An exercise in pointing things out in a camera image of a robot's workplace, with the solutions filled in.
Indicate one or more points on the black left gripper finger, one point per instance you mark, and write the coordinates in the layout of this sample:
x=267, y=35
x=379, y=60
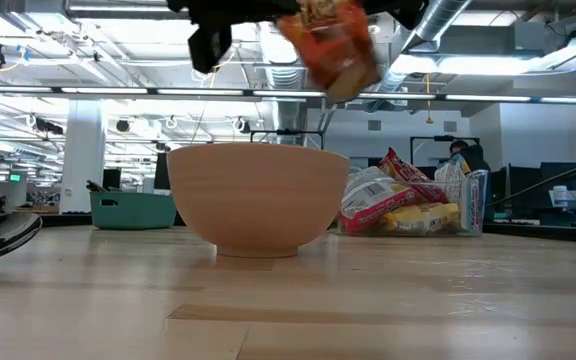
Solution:
x=210, y=47

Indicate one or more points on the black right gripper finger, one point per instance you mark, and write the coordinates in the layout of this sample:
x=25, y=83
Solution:
x=403, y=12

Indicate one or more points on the orange taco seasoning mix packet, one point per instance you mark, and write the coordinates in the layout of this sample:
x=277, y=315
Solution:
x=333, y=50

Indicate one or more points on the peach ceramic bowl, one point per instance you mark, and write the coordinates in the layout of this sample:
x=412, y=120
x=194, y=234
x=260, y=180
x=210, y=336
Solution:
x=258, y=200

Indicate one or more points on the row of ceiling light strips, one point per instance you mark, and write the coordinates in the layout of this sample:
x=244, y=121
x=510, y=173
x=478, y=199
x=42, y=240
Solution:
x=193, y=91

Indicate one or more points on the yellow hanging pendant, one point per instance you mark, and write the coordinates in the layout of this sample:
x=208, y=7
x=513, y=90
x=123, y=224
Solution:
x=429, y=120

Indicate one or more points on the black monitor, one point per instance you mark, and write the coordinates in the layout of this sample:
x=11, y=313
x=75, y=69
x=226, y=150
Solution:
x=565, y=175
x=112, y=179
x=162, y=172
x=523, y=187

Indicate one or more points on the person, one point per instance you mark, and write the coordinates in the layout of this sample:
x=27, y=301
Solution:
x=473, y=157

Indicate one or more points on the white building column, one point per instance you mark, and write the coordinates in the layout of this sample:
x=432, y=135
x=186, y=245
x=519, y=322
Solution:
x=83, y=160

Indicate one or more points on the white blue ramen packet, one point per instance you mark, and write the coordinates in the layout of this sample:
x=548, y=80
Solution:
x=450, y=180

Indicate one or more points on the teal plastic bin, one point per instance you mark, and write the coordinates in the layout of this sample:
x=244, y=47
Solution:
x=133, y=212

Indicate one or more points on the clear plastic container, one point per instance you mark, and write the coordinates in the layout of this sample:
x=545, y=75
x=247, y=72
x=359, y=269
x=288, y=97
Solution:
x=478, y=230

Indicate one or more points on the green exit sign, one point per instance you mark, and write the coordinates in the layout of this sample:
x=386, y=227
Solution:
x=15, y=177

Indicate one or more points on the white bottle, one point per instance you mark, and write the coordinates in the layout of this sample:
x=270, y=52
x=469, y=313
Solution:
x=560, y=196

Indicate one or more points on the silver ventilation duct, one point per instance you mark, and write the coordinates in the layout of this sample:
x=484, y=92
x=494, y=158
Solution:
x=283, y=75
x=438, y=20

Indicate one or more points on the black station frame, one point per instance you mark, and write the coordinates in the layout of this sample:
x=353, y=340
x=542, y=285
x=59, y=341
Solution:
x=288, y=132
x=444, y=138

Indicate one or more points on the wall vent grille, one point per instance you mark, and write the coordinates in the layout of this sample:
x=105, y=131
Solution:
x=450, y=126
x=374, y=125

